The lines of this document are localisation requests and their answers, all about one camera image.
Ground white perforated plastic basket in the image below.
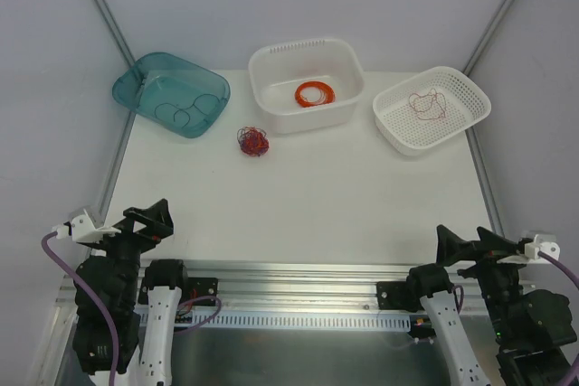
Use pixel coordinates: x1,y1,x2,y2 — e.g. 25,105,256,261
373,66,491,156

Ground white solid plastic tub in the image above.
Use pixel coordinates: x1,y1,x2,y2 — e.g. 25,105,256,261
248,38,365,134

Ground aluminium frame post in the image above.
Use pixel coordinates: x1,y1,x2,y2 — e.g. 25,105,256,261
29,0,134,385
462,0,520,235

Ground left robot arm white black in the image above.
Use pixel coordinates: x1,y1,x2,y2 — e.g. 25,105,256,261
70,199,190,385

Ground orange wire coil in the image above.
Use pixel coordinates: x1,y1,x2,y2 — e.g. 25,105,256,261
294,80,337,108

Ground right aluminium frame post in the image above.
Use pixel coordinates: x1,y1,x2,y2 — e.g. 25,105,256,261
462,0,520,235

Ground left aluminium frame post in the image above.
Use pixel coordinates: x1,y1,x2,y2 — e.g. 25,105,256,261
29,0,134,385

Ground aluminium mounting rail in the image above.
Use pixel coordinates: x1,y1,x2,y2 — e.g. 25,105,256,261
185,260,411,314

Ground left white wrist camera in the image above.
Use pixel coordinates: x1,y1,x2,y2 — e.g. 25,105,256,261
52,208,121,244

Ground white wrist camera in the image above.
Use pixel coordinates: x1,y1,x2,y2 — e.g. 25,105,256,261
52,208,121,244
498,231,561,266

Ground ball of wires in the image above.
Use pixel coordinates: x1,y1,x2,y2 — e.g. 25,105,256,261
237,127,270,157

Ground teal transparent plastic bin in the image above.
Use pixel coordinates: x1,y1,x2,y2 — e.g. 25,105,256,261
112,52,231,138

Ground white slotted cable duct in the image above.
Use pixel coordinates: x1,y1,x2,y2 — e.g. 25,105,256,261
130,311,412,332

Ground dark wires in teal bin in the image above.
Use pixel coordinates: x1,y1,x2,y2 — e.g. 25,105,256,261
154,94,219,128

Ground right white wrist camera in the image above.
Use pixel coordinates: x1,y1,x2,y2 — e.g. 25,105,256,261
498,231,561,266

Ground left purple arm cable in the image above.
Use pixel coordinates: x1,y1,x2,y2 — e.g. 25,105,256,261
41,231,223,386

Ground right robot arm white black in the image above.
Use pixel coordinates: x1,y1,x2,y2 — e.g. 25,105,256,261
405,225,578,385

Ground dark red wires in basket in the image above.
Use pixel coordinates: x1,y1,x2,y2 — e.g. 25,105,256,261
408,88,449,123

